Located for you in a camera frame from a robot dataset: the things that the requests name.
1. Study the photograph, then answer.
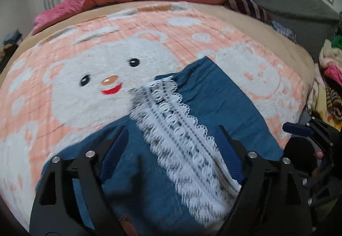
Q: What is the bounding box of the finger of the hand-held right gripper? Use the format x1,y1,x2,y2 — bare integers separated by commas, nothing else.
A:
282,122,313,137

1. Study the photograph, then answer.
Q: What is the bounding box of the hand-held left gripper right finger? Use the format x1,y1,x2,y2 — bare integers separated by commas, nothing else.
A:
216,125,314,236

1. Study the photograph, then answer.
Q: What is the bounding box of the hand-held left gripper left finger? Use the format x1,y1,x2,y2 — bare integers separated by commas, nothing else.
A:
29,125,129,236

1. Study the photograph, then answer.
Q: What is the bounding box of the blue denim pants lace trim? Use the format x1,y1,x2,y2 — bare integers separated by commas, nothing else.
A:
35,56,284,236

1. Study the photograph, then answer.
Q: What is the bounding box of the person's right hand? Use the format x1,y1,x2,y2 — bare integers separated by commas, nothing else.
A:
311,150,327,180

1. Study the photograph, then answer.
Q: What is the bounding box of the orange bear printed blanket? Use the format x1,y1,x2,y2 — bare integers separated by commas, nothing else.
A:
0,2,314,231

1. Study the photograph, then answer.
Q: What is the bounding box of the pile of colourful clothes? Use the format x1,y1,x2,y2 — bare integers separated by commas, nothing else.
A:
307,35,342,129

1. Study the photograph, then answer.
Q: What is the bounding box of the bed with tan sheet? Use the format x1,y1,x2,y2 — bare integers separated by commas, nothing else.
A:
0,1,317,124

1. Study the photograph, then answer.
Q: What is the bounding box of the blue white patterned cloth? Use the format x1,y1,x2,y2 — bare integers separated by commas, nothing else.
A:
271,21,298,43

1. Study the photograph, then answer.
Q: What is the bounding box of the dark striped cloth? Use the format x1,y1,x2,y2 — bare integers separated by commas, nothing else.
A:
223,0,273,24

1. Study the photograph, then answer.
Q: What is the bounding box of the stack of folded clothes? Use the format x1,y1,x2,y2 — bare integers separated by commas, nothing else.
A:
2,29,24,50

